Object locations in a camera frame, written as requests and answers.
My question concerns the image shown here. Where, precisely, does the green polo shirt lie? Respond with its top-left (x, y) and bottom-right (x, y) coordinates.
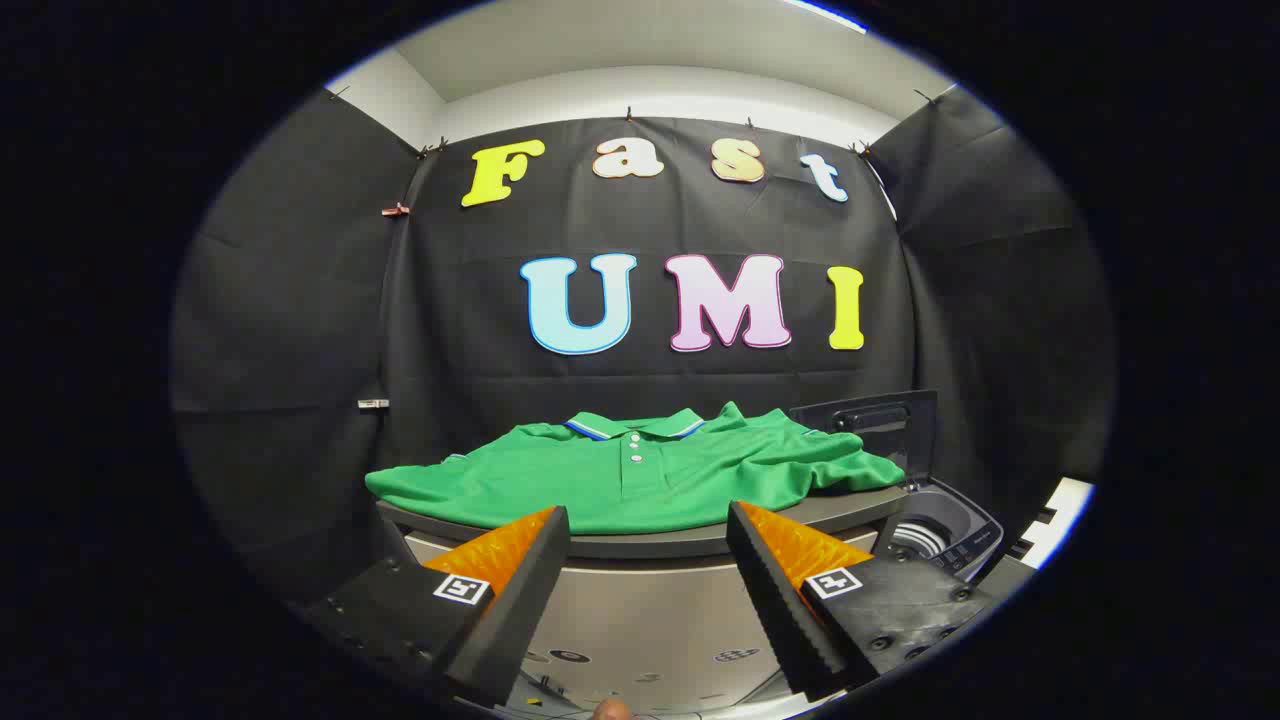
top-left (365, 401), bottom-right (907, 536)

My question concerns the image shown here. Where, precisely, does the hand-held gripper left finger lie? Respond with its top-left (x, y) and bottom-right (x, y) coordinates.
top-left (300, 505), bottom-right (571, 707)

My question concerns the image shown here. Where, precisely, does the grey table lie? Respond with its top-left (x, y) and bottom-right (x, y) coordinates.
top-left (375, 485), bottom-right (911, 717)

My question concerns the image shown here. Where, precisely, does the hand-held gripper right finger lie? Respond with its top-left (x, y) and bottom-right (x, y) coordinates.
top-left (725, 500), bottom-right (1001, 702)

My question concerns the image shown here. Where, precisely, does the white board with black marks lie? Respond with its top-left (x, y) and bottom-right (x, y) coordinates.
top-left (1005, 477), bottom-right (1097, 571)

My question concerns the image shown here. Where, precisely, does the grey washing machine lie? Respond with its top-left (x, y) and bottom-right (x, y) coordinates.
top-left (875, 478), bottom-right (1006, 582)

